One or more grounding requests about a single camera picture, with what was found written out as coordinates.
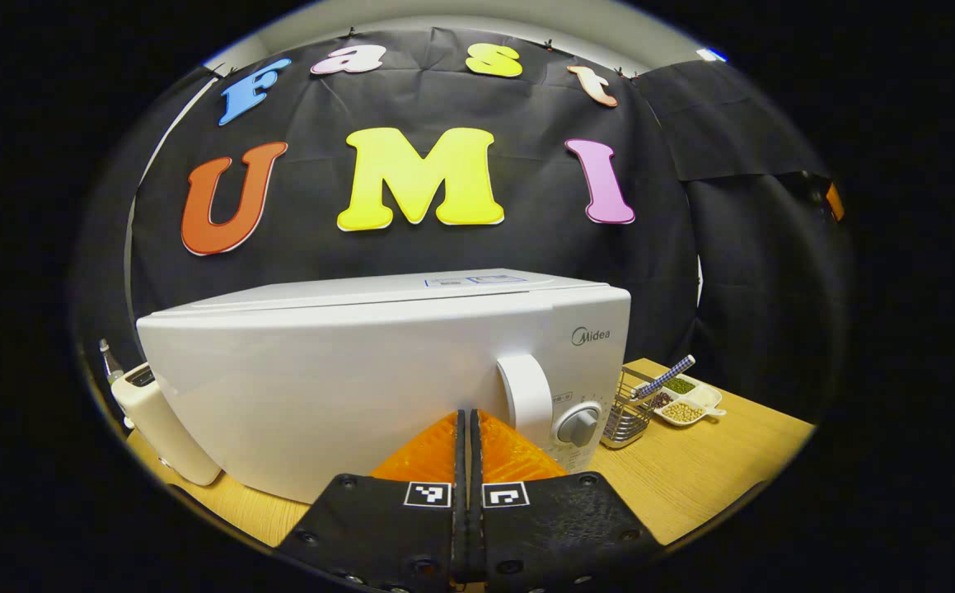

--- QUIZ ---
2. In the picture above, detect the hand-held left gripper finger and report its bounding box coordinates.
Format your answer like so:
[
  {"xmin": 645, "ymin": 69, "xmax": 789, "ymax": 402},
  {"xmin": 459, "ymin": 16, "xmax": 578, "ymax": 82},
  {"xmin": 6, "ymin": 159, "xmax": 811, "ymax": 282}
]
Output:
[
  {"xmin": 467, "ymin": 409, "xmax": 663, "ymax": 593},
  {"xmin": 275, "ymin": 409, "xmax": 468, "ymax": 593}
]

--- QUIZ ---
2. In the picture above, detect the white microwave oven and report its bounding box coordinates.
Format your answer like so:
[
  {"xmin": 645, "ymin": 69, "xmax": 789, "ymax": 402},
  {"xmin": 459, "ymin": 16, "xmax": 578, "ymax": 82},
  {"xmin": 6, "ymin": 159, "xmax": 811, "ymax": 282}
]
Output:
[{"xmin": 136, "ymin": 269, "xmax": 633, "ymax": 505}]

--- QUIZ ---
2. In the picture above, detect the divided white bean dish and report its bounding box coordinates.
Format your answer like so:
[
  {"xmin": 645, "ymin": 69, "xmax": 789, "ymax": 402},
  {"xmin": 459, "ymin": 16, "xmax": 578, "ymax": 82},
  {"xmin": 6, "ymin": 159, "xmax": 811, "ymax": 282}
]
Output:
[{"xmin": 650, "ymin": 375, "xmax": 728, "ymax": 428}]

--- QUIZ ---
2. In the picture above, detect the black backdrop cloth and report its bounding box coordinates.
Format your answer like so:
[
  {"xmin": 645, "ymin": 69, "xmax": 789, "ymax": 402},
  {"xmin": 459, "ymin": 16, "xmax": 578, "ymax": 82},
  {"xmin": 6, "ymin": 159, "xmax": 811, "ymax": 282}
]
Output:
[{"xmin": 73, "ymin": 26, "xmax": 853, "ymax": 413}]

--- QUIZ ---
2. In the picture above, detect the white toaster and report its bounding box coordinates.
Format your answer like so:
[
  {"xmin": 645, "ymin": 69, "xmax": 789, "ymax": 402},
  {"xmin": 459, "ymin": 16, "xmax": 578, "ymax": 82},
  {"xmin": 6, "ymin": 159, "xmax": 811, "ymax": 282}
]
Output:
[{"xmin": 110, "ymin": 362, "xmax": 223, "ymax": 487}]

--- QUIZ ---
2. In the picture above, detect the green drink bottle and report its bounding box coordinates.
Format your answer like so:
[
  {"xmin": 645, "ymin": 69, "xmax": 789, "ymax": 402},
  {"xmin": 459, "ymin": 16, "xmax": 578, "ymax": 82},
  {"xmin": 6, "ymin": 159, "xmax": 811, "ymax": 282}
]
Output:
[{"xmin": 98, "ymin": 338, "xmax": 125, "ymax": 381}]

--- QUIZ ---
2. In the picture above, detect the metal wire basket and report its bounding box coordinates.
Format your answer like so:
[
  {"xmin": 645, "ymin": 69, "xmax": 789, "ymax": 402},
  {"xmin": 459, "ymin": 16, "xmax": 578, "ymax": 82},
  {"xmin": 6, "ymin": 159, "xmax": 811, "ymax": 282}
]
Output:
[{"xmin": 601, "ymin": 367, "xmax": 656, "ymax": 450}]

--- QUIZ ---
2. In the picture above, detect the striped spoon handle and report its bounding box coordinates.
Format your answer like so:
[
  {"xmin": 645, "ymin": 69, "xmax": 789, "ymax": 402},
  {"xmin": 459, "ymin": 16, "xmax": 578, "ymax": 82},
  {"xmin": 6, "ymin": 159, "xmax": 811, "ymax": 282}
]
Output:
[{"xmin": 632, "ymin": 354, "xmax": 697, "ymax": 401}]

